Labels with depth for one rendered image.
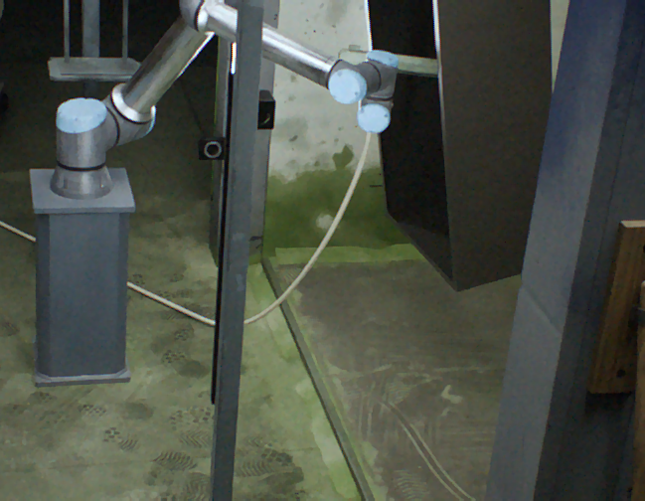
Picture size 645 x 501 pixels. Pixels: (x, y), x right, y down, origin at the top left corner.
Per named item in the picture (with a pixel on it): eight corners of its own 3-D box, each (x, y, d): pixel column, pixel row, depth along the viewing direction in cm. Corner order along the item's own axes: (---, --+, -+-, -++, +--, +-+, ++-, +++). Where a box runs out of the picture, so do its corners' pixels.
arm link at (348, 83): (163, -20, 363) (362, 76, 336) (191, -27, 372) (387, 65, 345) (157, 19, 368) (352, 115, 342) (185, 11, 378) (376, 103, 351)
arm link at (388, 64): (385, 63, 345) (378, 106, 351) (406, 54, 354) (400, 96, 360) (355, 53, 350) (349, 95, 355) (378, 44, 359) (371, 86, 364)
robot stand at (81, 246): (35, 388, 421) (33, 208, 394) (31, 340, 448) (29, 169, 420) (130, 382, 429) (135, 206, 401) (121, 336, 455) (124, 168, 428)
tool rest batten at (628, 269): (585, 386, 206) (618, 220, 194) (635, 383, 208) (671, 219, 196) (591, 394, 204) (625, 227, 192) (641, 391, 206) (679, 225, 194)
